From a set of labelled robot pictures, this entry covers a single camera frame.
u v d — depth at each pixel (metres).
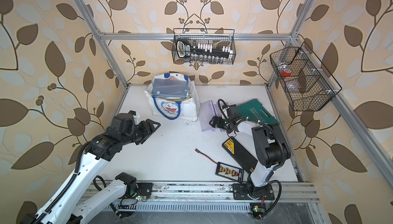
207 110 1.05
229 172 0.79
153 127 0.66
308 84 0.73
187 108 0.89
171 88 0.96
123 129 0.54
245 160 0.85
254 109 0.99
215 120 0.87
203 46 0.83
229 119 0.75
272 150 0.48
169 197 0.74
